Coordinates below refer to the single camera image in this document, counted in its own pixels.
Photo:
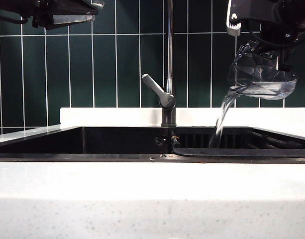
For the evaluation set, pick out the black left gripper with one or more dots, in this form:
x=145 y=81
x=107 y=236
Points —
x=46 y=12

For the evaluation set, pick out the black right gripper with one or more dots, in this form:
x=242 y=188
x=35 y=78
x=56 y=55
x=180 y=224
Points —
x=274 y=15

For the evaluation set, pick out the black sink drain rack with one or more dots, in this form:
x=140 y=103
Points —
x=254 y=152

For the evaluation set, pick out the metal sink overflow fitting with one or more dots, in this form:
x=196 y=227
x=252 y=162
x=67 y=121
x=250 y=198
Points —
x=164 y=140

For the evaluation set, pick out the clear poured water stream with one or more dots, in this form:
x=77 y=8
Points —
x=224 y=112

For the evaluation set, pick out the clear faceted glass mug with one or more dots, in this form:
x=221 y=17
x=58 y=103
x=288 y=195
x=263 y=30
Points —
x=261 y=82

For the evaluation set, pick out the chrome kitchen faucet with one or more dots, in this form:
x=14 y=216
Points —
x=170 y=49

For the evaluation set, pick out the black kitchen sink basin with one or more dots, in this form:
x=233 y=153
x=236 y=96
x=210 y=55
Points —
x=117 y=142

